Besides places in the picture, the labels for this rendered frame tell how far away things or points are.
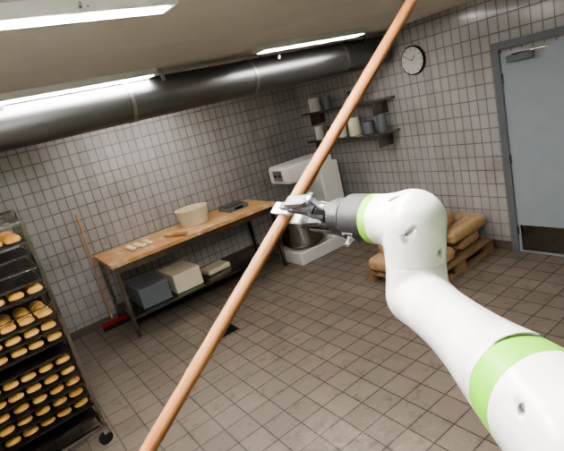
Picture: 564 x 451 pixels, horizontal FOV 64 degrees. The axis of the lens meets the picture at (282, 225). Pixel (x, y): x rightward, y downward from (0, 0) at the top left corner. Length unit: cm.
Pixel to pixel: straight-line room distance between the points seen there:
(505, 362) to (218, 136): 616
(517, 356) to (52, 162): 558
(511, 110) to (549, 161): 61
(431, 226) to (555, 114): 422
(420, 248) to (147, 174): 549
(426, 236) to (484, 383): 30
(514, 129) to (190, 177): 392
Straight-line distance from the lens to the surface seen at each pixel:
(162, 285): 553
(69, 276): 596
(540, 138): 503
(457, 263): 500
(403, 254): 76
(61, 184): 584
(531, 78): 497
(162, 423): 100
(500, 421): 49
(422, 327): 69
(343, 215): 84
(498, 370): 51
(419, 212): 74
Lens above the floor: 212
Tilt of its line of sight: 15 degrees down
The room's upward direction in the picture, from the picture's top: 14 degrees counter-clockwise
